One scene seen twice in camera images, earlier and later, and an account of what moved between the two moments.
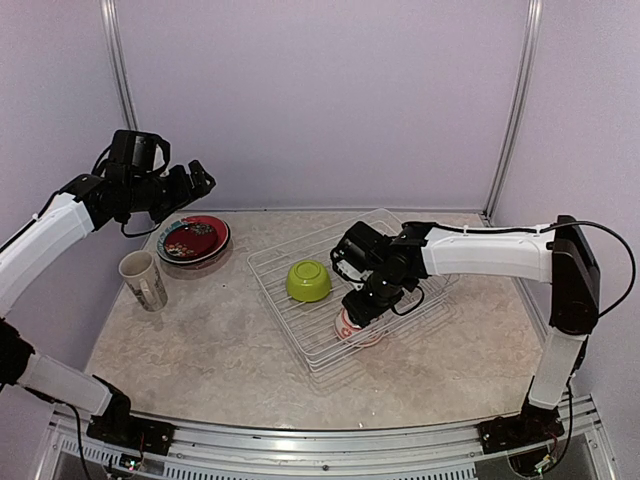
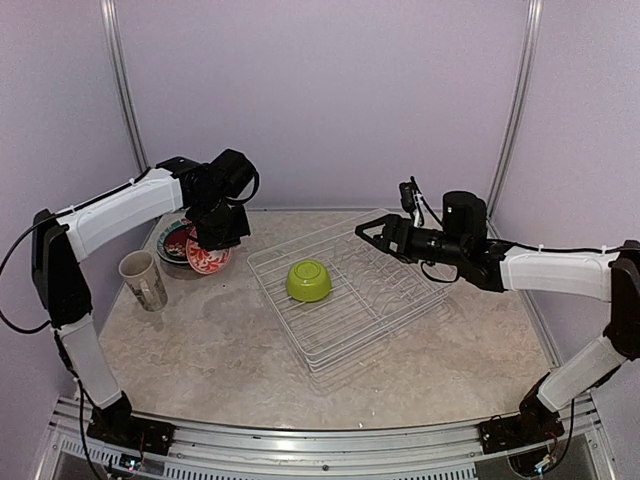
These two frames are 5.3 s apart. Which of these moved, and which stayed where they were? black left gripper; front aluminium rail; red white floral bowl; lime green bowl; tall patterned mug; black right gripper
Moved: black right gripper; black left gripper; red white floral bowl
Stayed: front aluminium rail; tall patterned mug; lime green bowl
